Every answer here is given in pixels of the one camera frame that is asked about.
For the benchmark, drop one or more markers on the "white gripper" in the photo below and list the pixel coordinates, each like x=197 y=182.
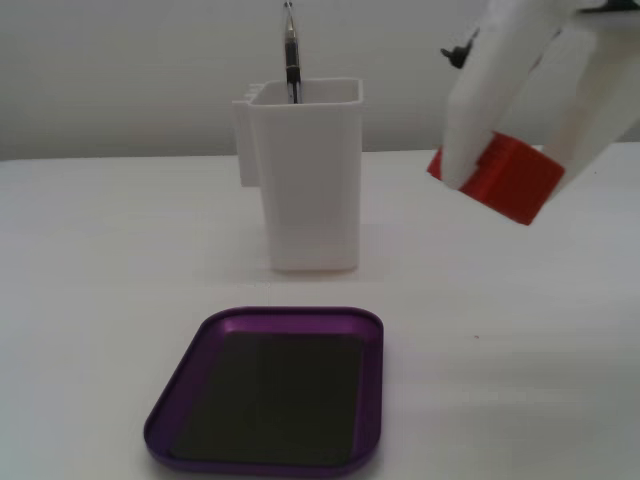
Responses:
x=505 y=82

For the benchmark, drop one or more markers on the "red cube block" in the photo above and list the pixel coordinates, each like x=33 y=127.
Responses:
x=515 y=175

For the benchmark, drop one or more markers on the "white plastic pen holder box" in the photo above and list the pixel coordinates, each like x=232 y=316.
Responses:
x=310 y=190

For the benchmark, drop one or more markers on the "black and silver pen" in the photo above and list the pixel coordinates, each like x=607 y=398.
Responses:
x=291 y=60

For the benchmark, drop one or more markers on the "purple metal tray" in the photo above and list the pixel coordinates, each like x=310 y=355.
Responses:
x=270 y=395

